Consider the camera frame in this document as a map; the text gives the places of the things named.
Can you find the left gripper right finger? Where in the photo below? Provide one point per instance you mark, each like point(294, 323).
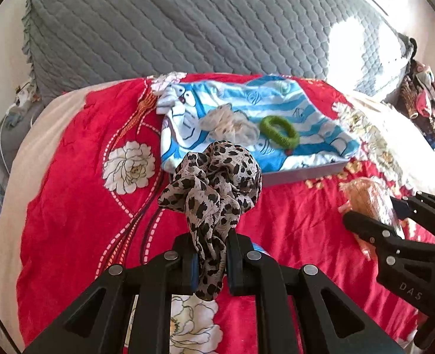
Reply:
point(300, 310)

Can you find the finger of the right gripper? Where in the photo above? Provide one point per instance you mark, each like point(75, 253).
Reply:
point(383, 233)
point(419, 208)

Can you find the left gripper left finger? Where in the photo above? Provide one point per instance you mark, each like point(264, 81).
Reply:
point(125, 310)

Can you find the snack cake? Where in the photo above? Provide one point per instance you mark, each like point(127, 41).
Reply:
point(369, 196)

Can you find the leopard print scrunchie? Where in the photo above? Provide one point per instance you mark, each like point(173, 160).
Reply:
point(213, 189)

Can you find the clutter pile beside bed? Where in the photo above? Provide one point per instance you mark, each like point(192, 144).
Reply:
point(416, 99)

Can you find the blue striped cartoon cloth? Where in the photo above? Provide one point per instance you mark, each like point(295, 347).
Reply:
point(183, 103)

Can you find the grey flat box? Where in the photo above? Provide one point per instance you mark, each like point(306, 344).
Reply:
point(302, 174)

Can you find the beige bed sheet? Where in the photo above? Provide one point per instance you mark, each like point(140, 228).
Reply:
point(10, 210)

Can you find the grey bedside cushion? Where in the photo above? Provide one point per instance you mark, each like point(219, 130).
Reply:
point(11, 137)

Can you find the cream lace scrunchie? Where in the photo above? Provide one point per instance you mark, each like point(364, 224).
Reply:
point(224, 124)

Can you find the grey quilted headboard cover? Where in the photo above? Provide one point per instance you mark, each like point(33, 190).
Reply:
point(71, 44)

